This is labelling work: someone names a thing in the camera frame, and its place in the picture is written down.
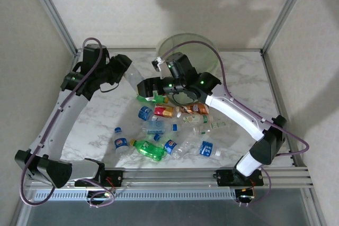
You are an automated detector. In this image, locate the plain clear plastic bottle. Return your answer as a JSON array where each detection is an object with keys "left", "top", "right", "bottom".
[{"left": 124, "top": 64, "right": 145, "bottom": 97}]

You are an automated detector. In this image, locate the red label plastic bottle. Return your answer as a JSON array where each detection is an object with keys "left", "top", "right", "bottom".
[{"left": 154, "top": 104, "right": 182, "bottom": 119}]

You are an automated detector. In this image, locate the crushed dark green bottle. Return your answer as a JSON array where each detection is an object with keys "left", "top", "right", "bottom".
[{"left": 136, "top": 94, "right": 170, "bottom": 105}]

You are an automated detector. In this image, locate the short bottle blue label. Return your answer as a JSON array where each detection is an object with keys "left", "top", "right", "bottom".
[{"left": 137, "top": 105, "right": 158, "bottom": 121}]

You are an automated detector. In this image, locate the clear bottle blue cap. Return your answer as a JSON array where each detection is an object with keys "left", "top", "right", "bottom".
[{"left": 142, "top": 120, "right": 179, "bottom": 135}]

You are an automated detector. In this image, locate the slim clear bottle green label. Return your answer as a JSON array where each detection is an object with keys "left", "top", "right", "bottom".
[{"left": 193, "top": 121, "right": 231, "bottom": 134}]

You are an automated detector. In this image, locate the small Pepsi bottle blue cap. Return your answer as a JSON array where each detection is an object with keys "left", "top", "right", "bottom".
[{"left": 113, "top": 127, "right": 129, "bottom": 158}]

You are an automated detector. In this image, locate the bright green bottle yellow cap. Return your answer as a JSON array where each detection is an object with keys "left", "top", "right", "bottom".
[{"left": 129, "top": 138, "right": 166, "bottom": 162}]

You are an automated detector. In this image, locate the translucent grey plastic bin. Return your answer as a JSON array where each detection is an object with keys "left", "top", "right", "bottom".
[{"left": 156, "top": 33, "right": 221, "bottom": 105}]

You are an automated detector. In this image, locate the pale green bin bag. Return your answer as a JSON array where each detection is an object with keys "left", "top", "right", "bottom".
[{"left": 156, "top": 33, "right": 221, "bottom": 84}]

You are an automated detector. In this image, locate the brown label plastic bottle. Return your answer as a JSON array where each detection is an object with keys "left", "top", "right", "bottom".
[{"left": 180, "top": 103, "right": 210, "bottom": 115}]

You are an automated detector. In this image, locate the grey metal panel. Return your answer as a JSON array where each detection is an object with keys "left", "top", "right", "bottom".
[{"left": 25, "top": 200, "right": 312, "bottom": 226}]

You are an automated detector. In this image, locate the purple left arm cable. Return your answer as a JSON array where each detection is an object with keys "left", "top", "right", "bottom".
[{"left": 20, "top": 37, "right": 117, "bottom": 209}]

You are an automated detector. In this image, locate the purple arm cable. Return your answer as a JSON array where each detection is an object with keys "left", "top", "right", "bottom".
[
  {"left": 160, "top": 40, "right": 310, "bottom": 208},
  {"left": 20, "top": 37, "right": 117, "bottom": 209}
]

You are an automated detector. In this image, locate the thin black left camera cable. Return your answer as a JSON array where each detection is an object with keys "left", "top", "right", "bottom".
[{"left": 99, "top": 77, "right": 121, "bottom": 94}]

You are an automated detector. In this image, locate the thin black camera cable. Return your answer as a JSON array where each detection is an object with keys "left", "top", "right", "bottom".
[
  {"left": 165, "top": 89, "right": 201, "bottom": 106},
  {"left": 99, "top": 77, "right": 121, "bottom": 94}
]

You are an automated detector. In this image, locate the thin black right camera cable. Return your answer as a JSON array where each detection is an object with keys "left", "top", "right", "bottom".
[{"left": 165, "top": 89, "right": 201, "bottom": 106}]

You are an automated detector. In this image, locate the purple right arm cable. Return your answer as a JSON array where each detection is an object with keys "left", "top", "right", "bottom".
[{"left": 160, "top": 40, "right": 310, "bottom": 208}]

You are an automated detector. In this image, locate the aluminium frame post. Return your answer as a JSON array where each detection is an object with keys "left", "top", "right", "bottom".
[
  {"left": 23, "top": 0, "right": 80, "bottom": 55},
  {"left": 301, "top": 187, "right": 328, "bottom": 226},
  {"left": 260, "top": 0, "right": 315, "bottom": 53},
  {"left": 9, "top": 187, "right": 37, "bottom": 226}
]

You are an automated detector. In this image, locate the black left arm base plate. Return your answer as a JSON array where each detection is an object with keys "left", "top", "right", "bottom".
[{"left": 74, "top": 169, "right": 124, "bottom": 187}]

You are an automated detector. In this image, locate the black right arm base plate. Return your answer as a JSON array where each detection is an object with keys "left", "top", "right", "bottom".
[{"left": 216, "top": 169, "right": 265, "bottom": 187}]

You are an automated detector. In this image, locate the slotted grey cable duct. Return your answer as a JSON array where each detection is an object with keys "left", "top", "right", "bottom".
[{"left": 34, "top": 189, "right": 238, "bottom": 202}]

